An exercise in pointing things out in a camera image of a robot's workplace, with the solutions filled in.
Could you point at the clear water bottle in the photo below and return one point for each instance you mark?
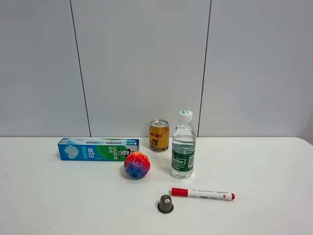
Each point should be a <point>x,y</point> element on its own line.
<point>183,146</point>

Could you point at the red and white marker pen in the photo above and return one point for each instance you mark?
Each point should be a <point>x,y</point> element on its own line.
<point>203,194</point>

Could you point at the rainbow spiky ball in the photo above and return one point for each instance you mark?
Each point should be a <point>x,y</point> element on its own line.
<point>137,165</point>

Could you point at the gold energy drink can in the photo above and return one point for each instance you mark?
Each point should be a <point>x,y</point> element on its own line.
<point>159,131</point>

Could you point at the blue green toothpaste box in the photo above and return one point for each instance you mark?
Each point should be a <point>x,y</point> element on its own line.
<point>96,149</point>

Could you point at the grey coffee capsule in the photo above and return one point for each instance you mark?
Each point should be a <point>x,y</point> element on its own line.
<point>165,204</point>

